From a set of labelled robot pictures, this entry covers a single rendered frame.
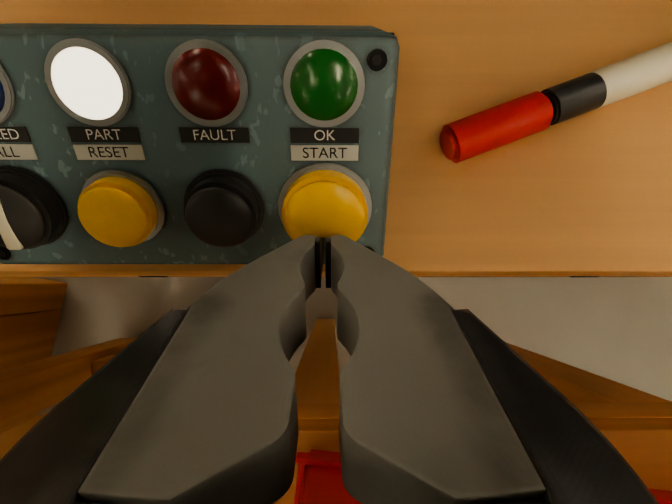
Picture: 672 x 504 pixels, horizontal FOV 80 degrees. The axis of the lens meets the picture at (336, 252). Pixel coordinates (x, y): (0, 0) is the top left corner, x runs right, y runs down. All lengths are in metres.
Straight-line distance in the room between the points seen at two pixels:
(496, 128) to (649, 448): 0.25
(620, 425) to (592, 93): 0.23
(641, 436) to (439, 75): 0.26
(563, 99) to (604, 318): 1.12
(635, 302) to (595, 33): 1.15
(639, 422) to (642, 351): 1.00
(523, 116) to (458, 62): 0.04
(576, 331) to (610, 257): 1.05
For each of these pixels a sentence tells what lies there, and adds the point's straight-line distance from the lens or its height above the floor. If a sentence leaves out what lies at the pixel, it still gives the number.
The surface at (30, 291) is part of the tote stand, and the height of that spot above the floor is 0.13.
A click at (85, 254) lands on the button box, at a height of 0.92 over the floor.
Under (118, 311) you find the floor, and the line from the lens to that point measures 1.21.
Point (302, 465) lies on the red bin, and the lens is 0.27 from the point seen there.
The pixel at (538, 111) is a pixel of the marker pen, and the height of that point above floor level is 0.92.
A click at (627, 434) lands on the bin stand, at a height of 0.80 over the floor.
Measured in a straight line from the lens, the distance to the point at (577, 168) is 0.20.
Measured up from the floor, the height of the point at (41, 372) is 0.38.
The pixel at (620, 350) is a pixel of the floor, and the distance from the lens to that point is 1.32.
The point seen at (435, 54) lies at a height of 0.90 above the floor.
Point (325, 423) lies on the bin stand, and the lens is 0.30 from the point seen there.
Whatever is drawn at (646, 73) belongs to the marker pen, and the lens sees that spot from 0.21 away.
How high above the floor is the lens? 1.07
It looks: 86 degrees down
